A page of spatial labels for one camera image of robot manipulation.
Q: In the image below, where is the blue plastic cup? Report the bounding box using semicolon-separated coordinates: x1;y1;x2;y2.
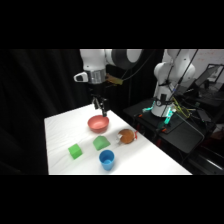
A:
98;149;116;172

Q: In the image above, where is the dark laptop screen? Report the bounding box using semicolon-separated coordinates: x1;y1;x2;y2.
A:
194;63;224;92

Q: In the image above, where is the pink bowl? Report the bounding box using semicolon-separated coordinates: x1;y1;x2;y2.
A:
87;114;110;134

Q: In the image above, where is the black robot stand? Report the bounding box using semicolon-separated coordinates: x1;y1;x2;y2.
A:
122;97;224;158

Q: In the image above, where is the green cube block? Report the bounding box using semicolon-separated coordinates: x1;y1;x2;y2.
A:
67;143;83;160

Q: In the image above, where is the brown plush toy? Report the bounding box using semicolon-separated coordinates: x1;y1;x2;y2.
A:
116;128;139;145

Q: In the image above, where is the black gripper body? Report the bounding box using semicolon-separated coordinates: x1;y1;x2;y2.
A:
88;83;108;106

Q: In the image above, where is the black curtain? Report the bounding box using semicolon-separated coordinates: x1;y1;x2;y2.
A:
0;49;165;176

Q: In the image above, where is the green base light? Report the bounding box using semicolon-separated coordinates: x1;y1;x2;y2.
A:
142;99;177;129

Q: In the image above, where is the green wedge block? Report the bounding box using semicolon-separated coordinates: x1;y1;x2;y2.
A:
92;135;112;152

